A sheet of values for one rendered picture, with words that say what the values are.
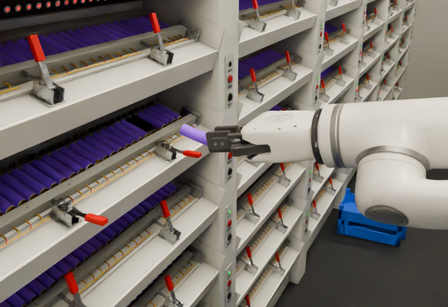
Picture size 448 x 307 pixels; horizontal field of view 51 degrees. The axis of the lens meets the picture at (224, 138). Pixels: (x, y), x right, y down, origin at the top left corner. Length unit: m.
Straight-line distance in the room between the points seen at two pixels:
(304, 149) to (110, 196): 0.36
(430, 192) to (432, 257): 1.91
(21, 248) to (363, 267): 1.76
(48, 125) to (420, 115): 0.47
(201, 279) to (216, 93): 0.47
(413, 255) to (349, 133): 1.86
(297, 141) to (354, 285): 1.59
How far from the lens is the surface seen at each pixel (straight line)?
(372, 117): 0.58
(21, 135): 0.64
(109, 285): 0.92
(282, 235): 1.74
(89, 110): 0.72
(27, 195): 0.77
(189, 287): 1.19
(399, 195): 0.53
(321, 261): 2.25
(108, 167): 0.84
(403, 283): 2.23
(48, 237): 0.73
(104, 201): 0.80
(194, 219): 1.09
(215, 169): 1.11
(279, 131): 0.60
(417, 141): 0.56
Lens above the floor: 1.32
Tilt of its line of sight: 22 degrees down
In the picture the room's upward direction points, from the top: straight up
